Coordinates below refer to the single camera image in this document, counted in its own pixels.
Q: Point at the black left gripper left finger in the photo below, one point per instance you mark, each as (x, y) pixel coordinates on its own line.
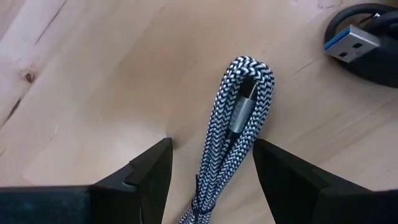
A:
(124, 199)

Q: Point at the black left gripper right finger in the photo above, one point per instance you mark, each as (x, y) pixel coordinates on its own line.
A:
(304, 193)

